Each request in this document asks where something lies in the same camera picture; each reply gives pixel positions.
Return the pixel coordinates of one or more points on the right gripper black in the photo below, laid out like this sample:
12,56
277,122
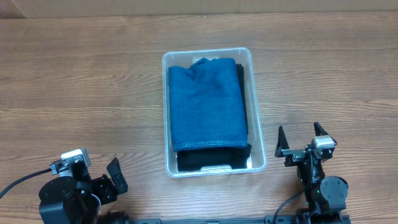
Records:
295,155

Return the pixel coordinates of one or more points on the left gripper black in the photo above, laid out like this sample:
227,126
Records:
104,185

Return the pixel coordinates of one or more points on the black cloth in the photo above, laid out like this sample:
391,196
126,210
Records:
240,74
194,160

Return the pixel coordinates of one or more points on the blue denim cloth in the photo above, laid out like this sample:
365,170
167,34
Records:
206,108

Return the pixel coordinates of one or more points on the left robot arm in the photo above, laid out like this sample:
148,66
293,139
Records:
58,206

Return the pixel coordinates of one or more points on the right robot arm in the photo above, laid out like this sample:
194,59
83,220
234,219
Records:
325,196

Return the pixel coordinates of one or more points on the clear plastic storage bin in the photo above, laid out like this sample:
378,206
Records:
257,160

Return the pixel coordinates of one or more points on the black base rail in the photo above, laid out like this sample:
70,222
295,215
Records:
211,221

